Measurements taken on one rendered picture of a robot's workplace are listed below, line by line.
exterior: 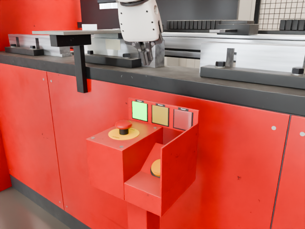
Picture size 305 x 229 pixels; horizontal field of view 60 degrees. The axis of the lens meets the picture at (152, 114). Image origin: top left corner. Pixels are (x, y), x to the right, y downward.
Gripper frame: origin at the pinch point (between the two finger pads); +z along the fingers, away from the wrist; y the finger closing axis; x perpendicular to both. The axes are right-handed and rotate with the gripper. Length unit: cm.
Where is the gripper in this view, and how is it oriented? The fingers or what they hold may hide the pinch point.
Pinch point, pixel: (146, 56)
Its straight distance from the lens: 74.6
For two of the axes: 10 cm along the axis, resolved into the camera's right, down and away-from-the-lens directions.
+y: -9.4, -0.6, 3.4
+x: -3.0, 6.4, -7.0
